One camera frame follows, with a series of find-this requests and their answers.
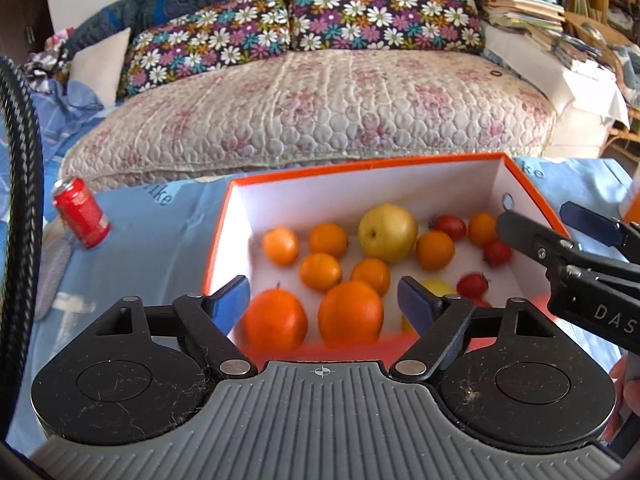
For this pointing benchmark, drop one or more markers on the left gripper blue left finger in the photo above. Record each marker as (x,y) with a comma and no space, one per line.
(227,305)

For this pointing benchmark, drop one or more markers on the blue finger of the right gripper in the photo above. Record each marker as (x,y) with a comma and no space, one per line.
(608,231)
(537,242)

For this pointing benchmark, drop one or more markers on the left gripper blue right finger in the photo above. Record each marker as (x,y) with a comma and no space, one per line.
(420,302)

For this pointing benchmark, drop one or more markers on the yellow green pear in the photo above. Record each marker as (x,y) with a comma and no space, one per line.
(430,292)

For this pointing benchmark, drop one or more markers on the large orange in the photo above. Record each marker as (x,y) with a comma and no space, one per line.
(351,314)
(275,321)

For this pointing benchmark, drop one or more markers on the red cherry tomato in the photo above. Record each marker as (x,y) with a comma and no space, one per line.
(496,253)
(480,302)
(451,225)
(473,285)

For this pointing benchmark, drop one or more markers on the small orange tangerine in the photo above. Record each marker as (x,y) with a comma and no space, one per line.
(482,229)
(434,250)
(374,272)
(280,246)
(320,272)
(330,239)

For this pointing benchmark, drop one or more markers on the yellow apple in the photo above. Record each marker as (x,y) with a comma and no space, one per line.
(387,232)

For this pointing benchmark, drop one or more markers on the person's right hand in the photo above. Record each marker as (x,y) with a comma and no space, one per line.
(627,398)

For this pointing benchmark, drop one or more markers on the orange cylindrical container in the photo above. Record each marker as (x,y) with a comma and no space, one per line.
(629,207)

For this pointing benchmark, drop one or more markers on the light blue tablecloth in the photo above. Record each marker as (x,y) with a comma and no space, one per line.
(158,247)

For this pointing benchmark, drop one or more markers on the orange cardboard box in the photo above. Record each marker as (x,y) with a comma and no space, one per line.
(461,185)

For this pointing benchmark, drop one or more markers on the red soda can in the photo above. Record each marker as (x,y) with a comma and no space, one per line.
(80,211)

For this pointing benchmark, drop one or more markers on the grey glasses case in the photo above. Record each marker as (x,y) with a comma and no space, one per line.
(54,260)

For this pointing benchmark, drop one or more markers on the quilted sofa bed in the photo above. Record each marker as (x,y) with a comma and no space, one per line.
(300,108)

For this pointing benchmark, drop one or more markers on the stack of books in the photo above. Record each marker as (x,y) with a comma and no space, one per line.
(541,21)

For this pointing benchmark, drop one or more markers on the blue plaid blanket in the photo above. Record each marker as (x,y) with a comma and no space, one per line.
(65,114)

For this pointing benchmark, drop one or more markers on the white pillow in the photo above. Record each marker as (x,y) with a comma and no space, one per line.
(98,67)

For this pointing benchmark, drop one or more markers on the left floral cushion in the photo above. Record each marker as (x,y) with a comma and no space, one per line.
(225,34)

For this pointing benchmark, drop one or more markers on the floral cushion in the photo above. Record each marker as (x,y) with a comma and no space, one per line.
(429,25)
(225,34)

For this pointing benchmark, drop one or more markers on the right floral cushion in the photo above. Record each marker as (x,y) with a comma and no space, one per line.
(429,25)

